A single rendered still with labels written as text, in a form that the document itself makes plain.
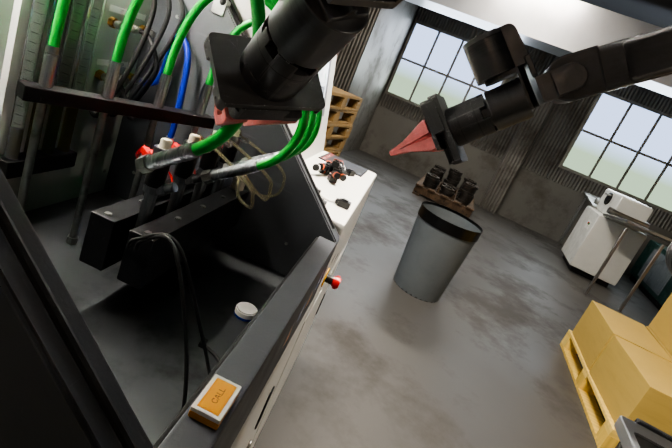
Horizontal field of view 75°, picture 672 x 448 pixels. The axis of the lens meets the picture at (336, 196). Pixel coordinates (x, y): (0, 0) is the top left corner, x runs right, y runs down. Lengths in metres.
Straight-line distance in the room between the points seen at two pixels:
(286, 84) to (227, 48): 0.06
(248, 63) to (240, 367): 0.32
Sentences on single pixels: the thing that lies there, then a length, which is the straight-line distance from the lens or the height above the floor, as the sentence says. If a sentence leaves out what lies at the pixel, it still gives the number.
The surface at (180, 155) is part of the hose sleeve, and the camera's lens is 0.51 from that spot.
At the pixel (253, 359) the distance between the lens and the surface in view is 0.55.
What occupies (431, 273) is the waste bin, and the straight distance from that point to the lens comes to 3.22.
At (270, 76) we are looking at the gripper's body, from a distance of 0.36.
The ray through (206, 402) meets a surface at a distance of 0.47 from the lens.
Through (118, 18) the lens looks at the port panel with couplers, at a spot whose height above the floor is 1.21.
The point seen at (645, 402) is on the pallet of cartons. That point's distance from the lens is 2.91.
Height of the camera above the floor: 1.29
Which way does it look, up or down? 15 degrees down
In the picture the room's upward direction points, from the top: 23 degrees clockwise
